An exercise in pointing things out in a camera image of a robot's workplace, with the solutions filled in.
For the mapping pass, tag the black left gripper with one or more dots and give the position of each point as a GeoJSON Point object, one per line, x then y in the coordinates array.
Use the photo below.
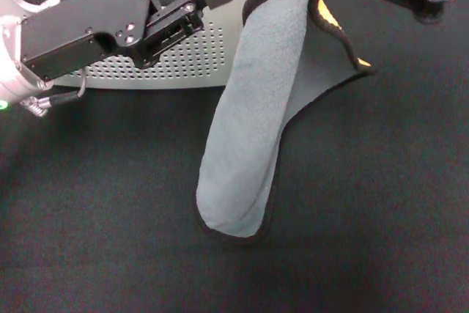
{"type": "Point", "coordinates": [91, 16]}

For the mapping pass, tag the black tablecloth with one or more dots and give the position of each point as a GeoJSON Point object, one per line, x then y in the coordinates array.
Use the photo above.
{"type": "Point", "coordinates": [366, 199]}

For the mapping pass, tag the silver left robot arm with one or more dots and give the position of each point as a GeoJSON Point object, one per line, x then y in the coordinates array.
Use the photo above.
{"type": "Point", "coordinates": [11, 56]}

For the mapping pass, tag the grey perforated plastic storage box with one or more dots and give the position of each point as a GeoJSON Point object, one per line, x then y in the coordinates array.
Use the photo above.
{"type": "Point", "coordinates": [205, 67]}

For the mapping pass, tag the grey yellow towel black edge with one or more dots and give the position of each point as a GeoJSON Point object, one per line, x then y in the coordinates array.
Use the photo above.
{"type": "Point", "coordinates": [253, 107]}

